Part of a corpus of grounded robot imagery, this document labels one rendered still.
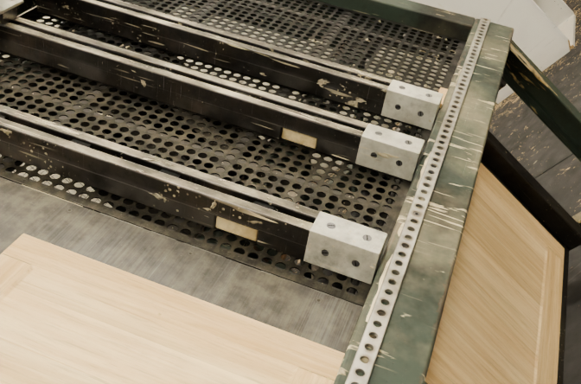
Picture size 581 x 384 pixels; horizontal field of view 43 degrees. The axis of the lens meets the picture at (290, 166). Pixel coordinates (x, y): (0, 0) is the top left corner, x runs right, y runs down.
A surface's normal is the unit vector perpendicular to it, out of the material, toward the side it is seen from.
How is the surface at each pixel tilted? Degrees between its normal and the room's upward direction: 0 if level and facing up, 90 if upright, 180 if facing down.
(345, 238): 58
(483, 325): 90
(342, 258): 90
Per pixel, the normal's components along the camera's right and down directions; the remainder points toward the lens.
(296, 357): 0.15, -0.81
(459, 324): 0.62, -0.52
